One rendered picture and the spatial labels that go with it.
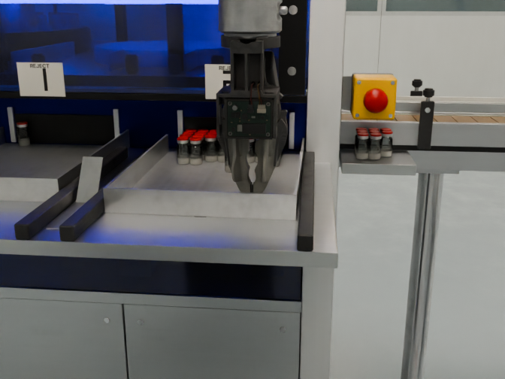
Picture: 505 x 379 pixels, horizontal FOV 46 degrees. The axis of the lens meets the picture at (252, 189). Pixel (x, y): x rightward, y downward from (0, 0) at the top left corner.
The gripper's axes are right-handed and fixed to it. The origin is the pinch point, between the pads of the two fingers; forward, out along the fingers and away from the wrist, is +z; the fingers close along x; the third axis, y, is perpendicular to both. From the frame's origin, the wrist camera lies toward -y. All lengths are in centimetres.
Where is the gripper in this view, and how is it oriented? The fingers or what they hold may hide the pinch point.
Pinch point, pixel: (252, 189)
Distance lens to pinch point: 80.0
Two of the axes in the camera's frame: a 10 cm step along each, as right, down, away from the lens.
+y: -1.0, 3.0, -9.5
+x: 9.9, 0.3, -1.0
